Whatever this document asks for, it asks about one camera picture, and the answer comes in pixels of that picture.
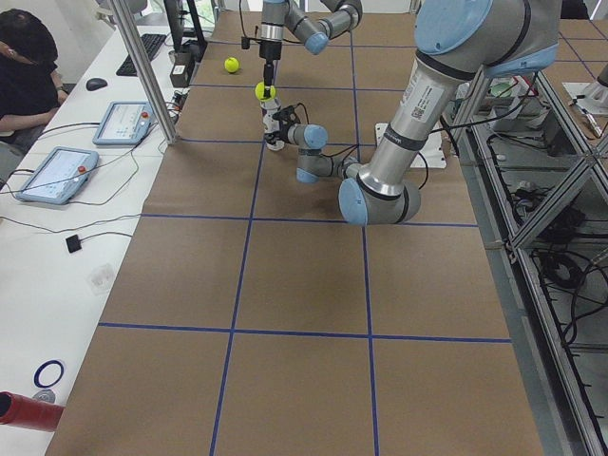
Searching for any blue tape roll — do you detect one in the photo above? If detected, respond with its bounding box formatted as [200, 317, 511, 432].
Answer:
[32, 359, 66, 390]

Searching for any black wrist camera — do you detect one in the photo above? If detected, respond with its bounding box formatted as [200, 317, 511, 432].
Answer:
[276, 105, 300, 124]

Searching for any black keyboard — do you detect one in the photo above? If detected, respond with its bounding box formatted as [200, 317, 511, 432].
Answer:
[115, 32, 168, 78]

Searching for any Roland Garros yellow tennis ball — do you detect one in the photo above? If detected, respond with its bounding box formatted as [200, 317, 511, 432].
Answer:
[255, 81, 276, 102]

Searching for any clear plastic tennis ball can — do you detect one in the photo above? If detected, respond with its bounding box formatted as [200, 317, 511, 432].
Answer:
[260, 97, 285, 151]

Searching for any black monitor stand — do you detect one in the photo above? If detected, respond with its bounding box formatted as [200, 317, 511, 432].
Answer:
[163, 0, 207, 63]

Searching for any aluminium frame post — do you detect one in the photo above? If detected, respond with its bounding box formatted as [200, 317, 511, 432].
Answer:
[107, 0, 177, 144]

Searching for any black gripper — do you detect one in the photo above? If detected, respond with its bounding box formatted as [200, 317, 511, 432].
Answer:
[259, 39, 282, 98]
[264, 108, 294, 149]

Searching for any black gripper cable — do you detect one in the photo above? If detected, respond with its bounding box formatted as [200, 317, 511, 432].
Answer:
[289, 103, 431, 191]

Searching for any Wilson 3 yellow tennis ball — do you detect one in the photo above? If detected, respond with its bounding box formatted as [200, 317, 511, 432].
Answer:
[224, 57, 240, 74]

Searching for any blue teach pendant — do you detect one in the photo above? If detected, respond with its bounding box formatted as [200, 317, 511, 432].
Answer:
[15, 146, 99, 205]
[92, 101, 155, 146]

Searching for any black computer mouse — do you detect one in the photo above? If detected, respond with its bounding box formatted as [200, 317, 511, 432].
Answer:
[85, 77, 108, 91]

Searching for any black box with label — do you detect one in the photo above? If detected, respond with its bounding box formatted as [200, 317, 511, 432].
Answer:
[170, 52, 195, 88]

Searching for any small black square device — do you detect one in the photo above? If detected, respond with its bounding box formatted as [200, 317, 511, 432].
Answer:
[66, 235, 82, 254]

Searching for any red cylinder tube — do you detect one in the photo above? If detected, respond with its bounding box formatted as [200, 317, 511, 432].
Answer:
[1, 391, 65, 432]

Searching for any aluminium frame rack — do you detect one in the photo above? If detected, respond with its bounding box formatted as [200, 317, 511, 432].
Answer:
[447, 62, 607, 455]

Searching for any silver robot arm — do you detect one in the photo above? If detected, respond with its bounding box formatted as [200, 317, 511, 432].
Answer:
[256, 0, 561, 226]
[259, 0, 363, 99]

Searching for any person in black shirt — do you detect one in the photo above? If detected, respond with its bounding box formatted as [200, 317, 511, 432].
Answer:
[1, 9, 68, 181]

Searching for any far blue teach pendant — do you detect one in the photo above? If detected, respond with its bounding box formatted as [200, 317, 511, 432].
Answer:
[92, 101, 155, 146]

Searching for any near blue teach pendant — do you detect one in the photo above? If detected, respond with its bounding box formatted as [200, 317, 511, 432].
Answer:
[15, 146, 99, 205]

